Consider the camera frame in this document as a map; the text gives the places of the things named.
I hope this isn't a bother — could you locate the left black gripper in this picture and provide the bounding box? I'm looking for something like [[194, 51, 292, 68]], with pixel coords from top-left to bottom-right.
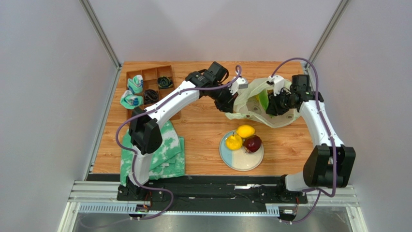
[[209, 84, 238, 116]]

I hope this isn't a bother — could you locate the fake watermelon slice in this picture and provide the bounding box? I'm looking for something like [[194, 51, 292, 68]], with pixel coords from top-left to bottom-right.
[[256, 89, 269, 111]]

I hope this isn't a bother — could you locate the avocado print plastic bag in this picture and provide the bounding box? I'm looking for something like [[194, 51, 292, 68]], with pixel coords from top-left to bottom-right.
[[225, 77, 300, 128]]

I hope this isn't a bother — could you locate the yellow fake lemon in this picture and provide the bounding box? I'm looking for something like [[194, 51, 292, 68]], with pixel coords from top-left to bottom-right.
[[236, 125, 255, 139]]

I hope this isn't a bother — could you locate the yellow fake pear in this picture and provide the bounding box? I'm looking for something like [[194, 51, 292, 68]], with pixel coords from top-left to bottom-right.
[[225, 132, 243, 151]]

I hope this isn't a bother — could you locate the dark red fake fruit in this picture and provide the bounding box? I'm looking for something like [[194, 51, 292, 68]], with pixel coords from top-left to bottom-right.
[[243, 135, 262, 153]]

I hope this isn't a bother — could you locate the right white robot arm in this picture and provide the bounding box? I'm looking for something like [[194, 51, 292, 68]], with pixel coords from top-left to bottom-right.
[[266, 74, 356, 194]]

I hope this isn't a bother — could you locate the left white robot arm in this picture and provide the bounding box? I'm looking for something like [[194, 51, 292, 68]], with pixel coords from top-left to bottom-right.
[[126, 62, 242, 188]]

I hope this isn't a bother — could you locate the blue cream ceramic plate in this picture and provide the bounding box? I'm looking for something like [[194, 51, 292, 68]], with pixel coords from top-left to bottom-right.
[[219, 130, 264, 172]]

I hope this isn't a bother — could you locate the dark green rolled sock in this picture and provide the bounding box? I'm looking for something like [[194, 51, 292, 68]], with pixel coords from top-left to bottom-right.
[[157, 76, 174, 89]]

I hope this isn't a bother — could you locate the wooden compartment tray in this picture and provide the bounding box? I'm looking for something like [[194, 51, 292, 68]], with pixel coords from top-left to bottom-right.
[[126, 65, 178, 109]]

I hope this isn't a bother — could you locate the black rolled sock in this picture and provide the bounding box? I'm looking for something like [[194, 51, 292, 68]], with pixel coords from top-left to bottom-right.
[[143, 89, 159, 104]]

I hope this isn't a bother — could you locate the green white tie-dye cloth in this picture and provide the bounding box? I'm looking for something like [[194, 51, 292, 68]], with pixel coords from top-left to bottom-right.
[[120, 120, 185, 186]]

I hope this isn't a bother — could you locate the teal white rolled sock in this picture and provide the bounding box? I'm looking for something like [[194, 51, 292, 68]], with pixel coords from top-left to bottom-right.
[[127, 74, 144, 94]]

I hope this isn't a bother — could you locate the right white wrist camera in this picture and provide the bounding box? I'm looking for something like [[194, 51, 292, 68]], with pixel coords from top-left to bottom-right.
[[267, 75, 285, 96]]

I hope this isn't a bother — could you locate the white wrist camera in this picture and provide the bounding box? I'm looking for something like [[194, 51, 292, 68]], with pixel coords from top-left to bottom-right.
[[267, 75, 285, 96], [228, 76, 249, 95]]

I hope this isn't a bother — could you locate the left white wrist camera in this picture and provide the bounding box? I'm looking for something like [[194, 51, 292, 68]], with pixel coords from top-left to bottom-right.
[[228, 76, 249, 95]]

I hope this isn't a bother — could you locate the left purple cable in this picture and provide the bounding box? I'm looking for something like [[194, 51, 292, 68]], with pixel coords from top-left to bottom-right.
[[115, 65, 242, 221]]

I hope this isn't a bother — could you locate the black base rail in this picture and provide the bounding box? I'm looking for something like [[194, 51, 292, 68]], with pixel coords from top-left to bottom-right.
[[117, 175, 308, 213]]

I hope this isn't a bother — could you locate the aluminium frame post right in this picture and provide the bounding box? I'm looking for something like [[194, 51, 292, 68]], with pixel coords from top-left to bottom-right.
[[309, 0, 351, 63]]

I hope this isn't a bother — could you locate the aluminium frame post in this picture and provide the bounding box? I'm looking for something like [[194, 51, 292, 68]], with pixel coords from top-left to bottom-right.
[[79, 0, 122, 70], [309, 0, 351, 63]]

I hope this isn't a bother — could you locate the aluminium frame post left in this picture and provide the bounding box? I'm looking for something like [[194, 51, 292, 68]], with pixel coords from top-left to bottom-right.
[[79, 0, 122, 70]]

